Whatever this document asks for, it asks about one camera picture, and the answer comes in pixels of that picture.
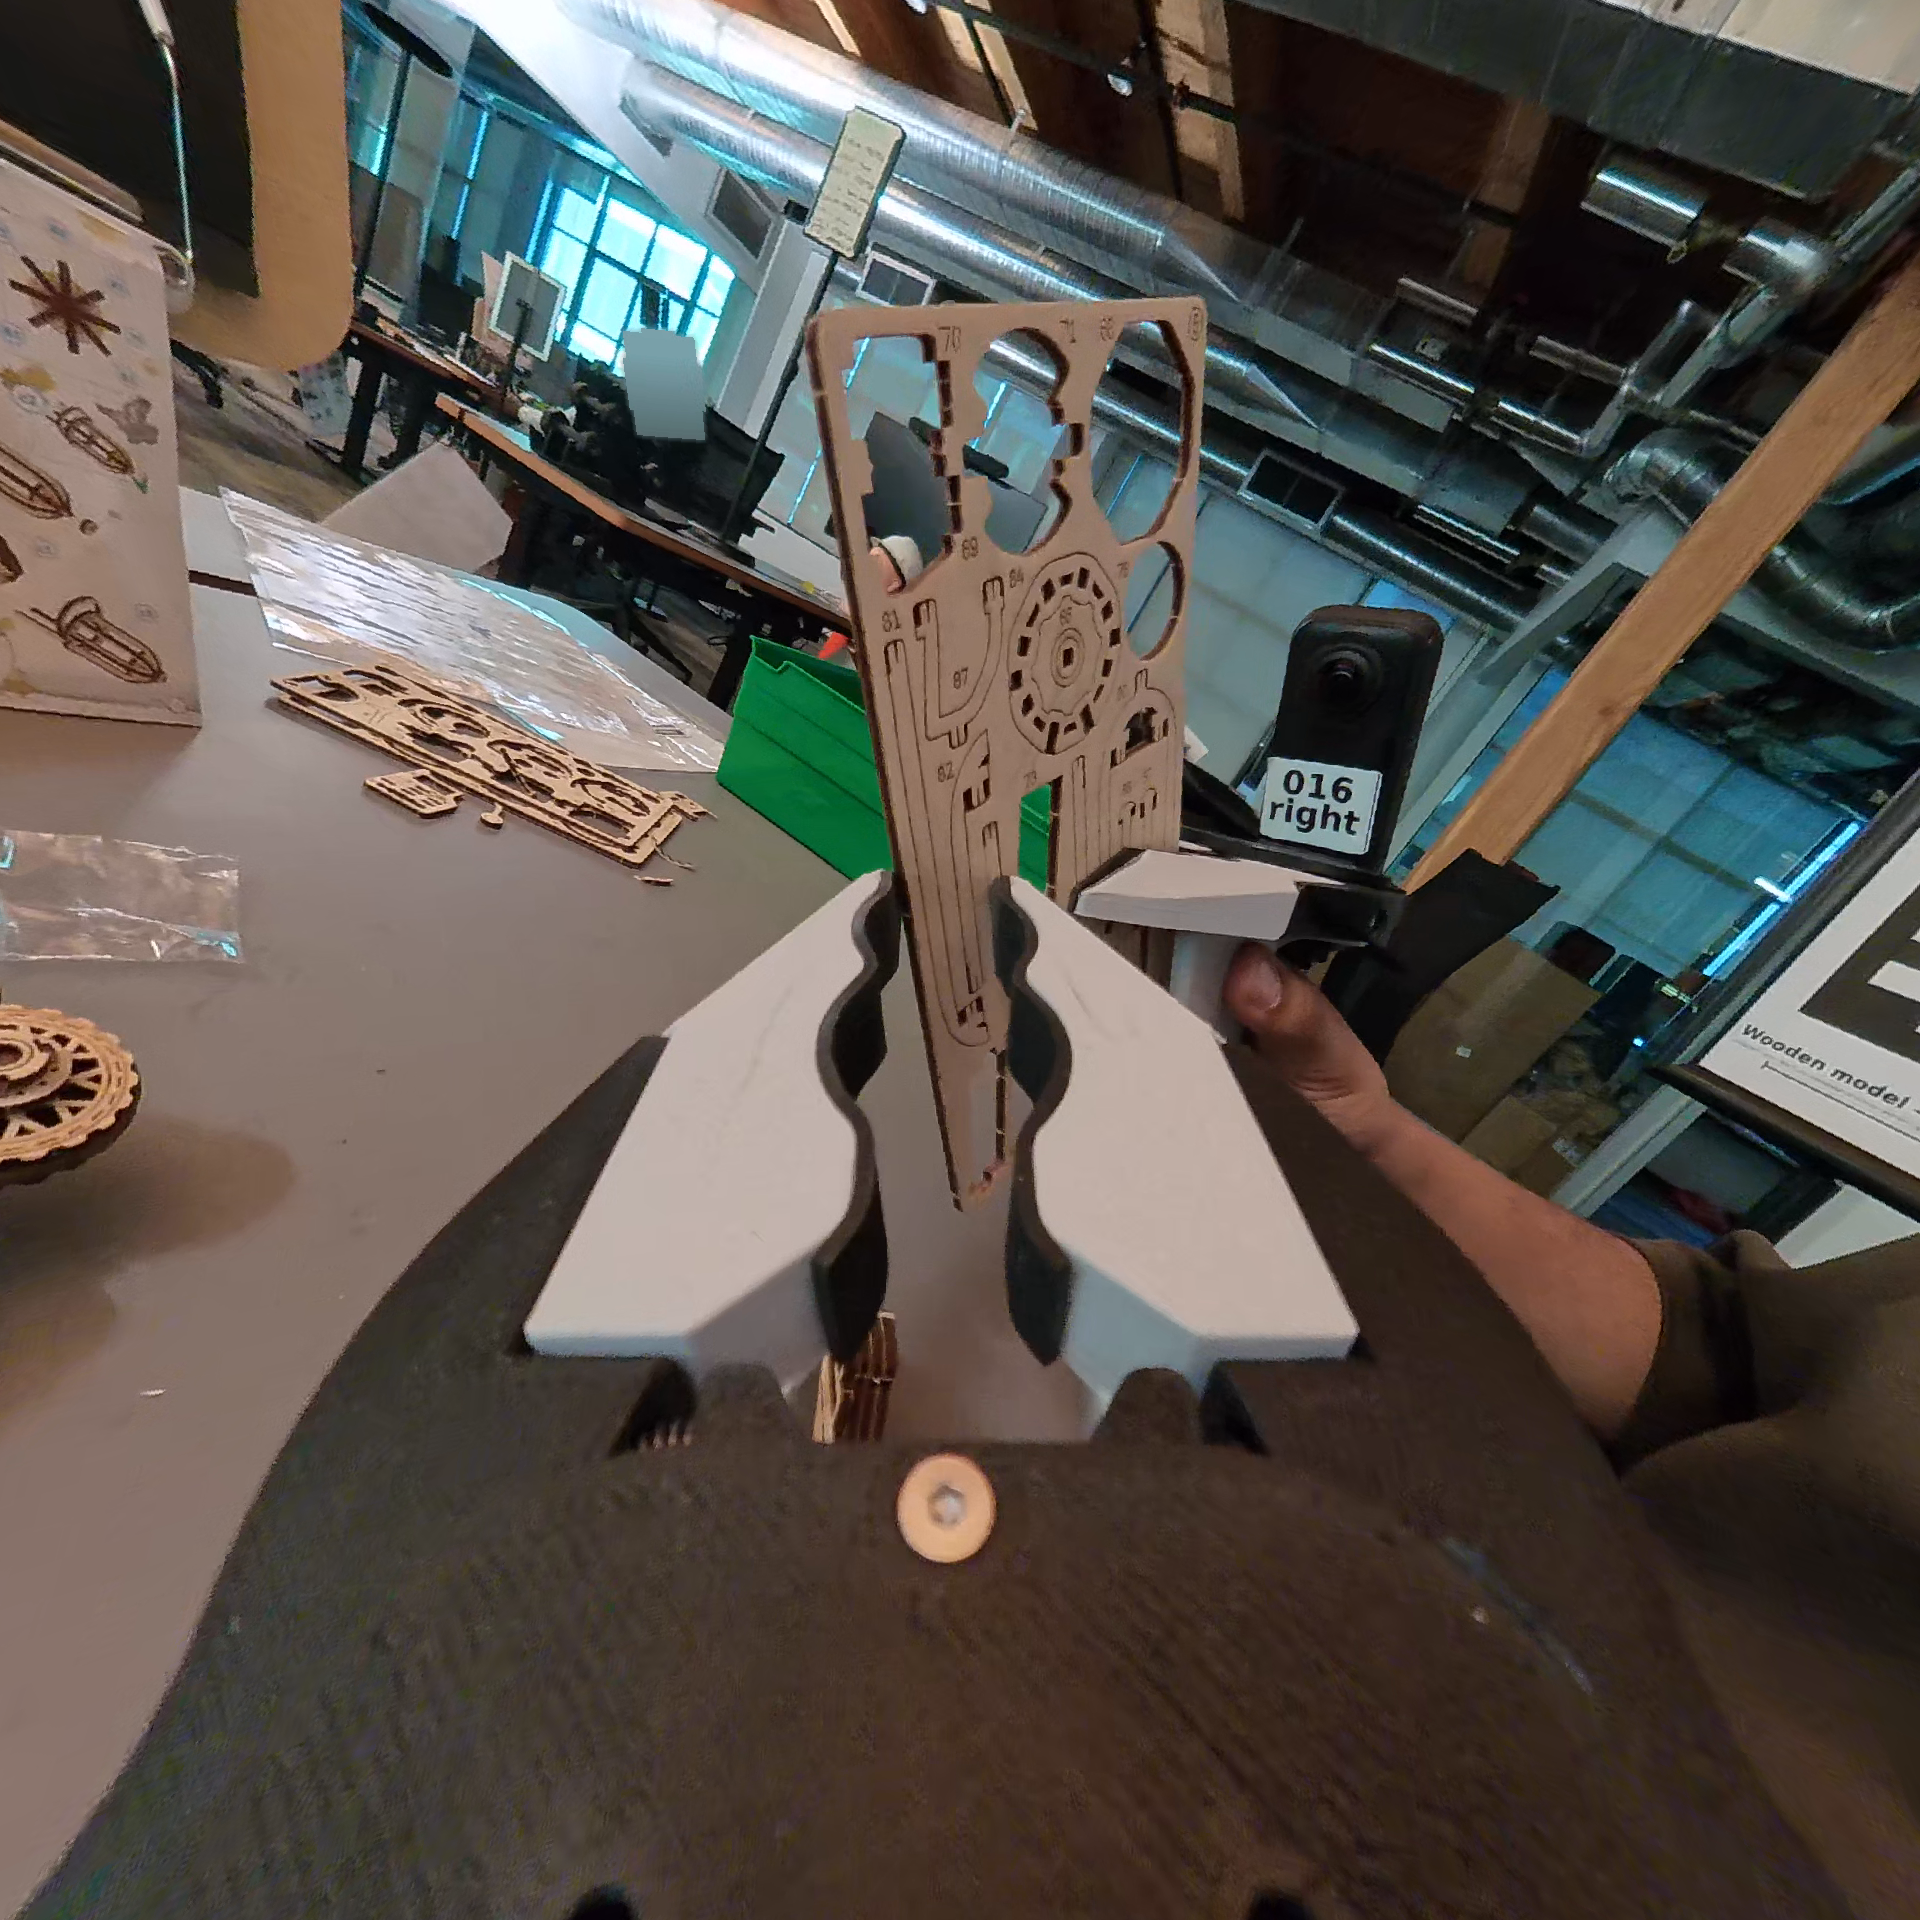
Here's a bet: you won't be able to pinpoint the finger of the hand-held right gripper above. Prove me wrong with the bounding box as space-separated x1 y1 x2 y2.
1072 847 1346 1047

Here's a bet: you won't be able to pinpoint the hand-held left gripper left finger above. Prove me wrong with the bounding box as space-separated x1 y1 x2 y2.
525 871 904 1413

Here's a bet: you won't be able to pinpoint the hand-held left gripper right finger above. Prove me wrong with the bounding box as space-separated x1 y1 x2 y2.
988 874 1363 1424

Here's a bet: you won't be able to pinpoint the wooden puzzle part sheet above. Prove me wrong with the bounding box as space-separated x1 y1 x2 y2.
808 298 1210 1214

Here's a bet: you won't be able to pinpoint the person's right forearm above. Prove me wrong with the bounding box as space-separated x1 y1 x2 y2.
1306 1072 1670 1445

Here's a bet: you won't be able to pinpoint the grey desk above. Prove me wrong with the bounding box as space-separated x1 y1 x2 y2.
0 486 904 1906

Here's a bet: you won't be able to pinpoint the person's right hand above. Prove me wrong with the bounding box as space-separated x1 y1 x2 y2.
1224 951 1396 1155

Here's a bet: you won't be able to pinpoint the wooden spaceship model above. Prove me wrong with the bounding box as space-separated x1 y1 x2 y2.
809 1312 905 1447

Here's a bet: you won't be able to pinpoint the brown cardboard boxes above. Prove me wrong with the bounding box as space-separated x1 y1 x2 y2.
1387 936 1641 1204

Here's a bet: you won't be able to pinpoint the green plastic bin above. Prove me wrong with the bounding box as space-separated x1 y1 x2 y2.
718 634 1056 888

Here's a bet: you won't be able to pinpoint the stacked wooden part sheets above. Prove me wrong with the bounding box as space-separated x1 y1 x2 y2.
269 660 718 875

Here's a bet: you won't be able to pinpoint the framed black-white marker sign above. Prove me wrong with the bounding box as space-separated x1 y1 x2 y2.
1651 780 1920 1190

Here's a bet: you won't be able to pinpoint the large clear plastic sheet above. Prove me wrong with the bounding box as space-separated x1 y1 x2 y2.
222 486 732 778

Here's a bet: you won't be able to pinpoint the wooden motorcycle model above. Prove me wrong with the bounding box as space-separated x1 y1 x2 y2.
0 999 145 1183

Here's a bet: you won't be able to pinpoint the clear plastic bag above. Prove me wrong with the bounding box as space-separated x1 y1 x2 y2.
0 830 248 967

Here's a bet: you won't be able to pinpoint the person's brown shirt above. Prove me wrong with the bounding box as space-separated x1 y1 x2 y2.
1603 1230 1920 1920

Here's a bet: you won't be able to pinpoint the long wooden background table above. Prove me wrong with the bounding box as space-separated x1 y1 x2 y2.
434 394 858 670

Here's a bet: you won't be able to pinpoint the hanging paper sign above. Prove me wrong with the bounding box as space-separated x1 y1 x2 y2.
805 108 905 251

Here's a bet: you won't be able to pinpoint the white paper sheet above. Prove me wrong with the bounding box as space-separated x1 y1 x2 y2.
322 442 515 579

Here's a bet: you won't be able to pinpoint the printed instruction booklet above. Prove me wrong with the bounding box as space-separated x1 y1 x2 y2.
0 157 205 732

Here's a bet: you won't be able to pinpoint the black acoustic panel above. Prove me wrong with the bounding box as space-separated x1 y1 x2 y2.
0 0 356 373

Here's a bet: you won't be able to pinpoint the wooden support post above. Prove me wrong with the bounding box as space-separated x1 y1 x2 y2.
1401 285 1920 896

